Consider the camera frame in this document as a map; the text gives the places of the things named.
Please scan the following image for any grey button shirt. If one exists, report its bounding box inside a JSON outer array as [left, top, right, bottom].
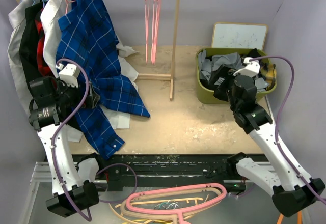
[[197, 48, 277, 92]]

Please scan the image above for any pink wire hanger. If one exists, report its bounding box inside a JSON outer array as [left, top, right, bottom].
[[151, 0, 161, 65], [144, 0, 150, 63]]

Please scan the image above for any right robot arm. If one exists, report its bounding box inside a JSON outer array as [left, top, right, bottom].
[[208, 65, 325, 217]]

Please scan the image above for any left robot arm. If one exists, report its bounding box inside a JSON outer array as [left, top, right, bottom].
[[29, 76, 105, 217]]

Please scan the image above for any black shirt in bin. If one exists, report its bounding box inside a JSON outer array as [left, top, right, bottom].
[[205, 49, 260, 82]]

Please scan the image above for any yellow plaid shirt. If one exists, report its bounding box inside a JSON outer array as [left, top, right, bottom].
[[260, 63, 277, 91]]

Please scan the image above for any blue plaid shirt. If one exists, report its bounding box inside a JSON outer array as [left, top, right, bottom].
[[56, 0, 150, 159]]

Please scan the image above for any black hanging shirt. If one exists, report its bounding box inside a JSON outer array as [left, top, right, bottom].
[[19, 1, 42, 90]]

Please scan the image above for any red plaid shirt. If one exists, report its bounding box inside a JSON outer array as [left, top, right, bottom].
[[34, 0, 54, 77]]

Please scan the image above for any white shirt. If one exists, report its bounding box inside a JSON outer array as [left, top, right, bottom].
[[41, 0, 139, 129]]

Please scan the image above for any light grey hanging shirt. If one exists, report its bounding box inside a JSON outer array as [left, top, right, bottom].
[[7, 0, 33, 116]]

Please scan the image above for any beige plastic hanger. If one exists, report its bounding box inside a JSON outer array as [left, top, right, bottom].
[[120, 187, 222, 224]]

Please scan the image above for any thick pink plastic hanger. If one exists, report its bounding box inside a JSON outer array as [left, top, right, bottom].
[[126, 182, 228, 224]]

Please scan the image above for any orange hanger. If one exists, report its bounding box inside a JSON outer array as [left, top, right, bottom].
[[276, 211, 303, 224]]

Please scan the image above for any green laundry bin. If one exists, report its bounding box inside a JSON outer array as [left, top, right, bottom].
[[195, 47, 277, 105]]

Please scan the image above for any small whiteboard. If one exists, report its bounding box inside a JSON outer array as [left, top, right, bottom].
[[211, 22, 268, 50]]

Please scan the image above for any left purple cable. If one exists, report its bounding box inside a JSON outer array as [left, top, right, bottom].
[[50, 58, 138, 222]]

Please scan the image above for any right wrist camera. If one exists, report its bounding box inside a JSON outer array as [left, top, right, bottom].
[[233, 57, 260, 78]]

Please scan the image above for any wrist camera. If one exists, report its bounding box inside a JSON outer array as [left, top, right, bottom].
[[56, 63, 80, 88], [233, 57, 260, 78]]

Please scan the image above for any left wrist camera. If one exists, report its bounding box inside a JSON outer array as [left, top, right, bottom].
[[56, 63, 80, 88]]

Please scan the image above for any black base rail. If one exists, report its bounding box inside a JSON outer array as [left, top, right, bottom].
[[44, 152, 270, 193]]

